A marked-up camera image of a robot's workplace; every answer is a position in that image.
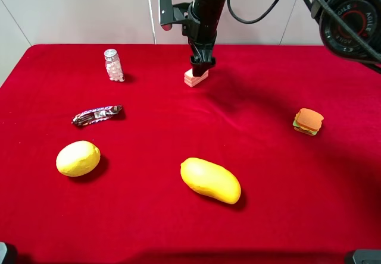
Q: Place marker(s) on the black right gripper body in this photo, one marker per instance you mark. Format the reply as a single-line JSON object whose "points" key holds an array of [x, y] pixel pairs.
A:
{"points": [[200, 27]]}

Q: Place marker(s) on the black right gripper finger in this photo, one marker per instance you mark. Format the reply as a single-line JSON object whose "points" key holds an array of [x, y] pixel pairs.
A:
{"points": [[210, 62], [199, 66]]}

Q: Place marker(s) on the pink wafer block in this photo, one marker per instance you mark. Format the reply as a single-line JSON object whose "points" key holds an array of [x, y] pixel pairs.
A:
{"points": [[191, 80]]}

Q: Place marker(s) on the glass bottle of white candies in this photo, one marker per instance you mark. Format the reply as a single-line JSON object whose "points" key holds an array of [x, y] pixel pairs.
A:
{"points": [[113, 65]]}

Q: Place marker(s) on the yellow mango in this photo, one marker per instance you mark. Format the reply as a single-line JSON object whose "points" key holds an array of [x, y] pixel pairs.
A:
{"points": [[211, 180]]}

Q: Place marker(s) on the toy sandwich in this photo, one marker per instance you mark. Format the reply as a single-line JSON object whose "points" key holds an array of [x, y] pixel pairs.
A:
{"points": [[308, 121]]}

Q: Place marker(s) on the dark chocolate bar wrapper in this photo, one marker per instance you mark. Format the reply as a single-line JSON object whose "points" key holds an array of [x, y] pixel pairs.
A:
{"points": [[96, 115]]}

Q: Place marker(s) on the red velvet tablecloth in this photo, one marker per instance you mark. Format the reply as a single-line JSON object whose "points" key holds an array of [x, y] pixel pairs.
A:
{"points": [[303, 198]]}

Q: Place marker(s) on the yellow lemon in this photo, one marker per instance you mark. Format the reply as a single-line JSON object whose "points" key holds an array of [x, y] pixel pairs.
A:
{"points": [[78, 158]]}

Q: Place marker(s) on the black device bottom right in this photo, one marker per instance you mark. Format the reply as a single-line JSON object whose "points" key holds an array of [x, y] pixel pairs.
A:
{"points": [[363, 256]]}

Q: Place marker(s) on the black device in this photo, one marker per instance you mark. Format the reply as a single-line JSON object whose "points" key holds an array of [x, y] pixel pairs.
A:
{"points": [[363, 256], [8, 253]]}

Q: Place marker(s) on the black device bottom left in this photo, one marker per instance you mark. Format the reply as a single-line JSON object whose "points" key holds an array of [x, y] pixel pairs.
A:
{"points": [[8, 253]]}

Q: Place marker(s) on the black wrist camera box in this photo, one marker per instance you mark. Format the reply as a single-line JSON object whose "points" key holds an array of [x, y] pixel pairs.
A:
{"points": [[170, 14]]}

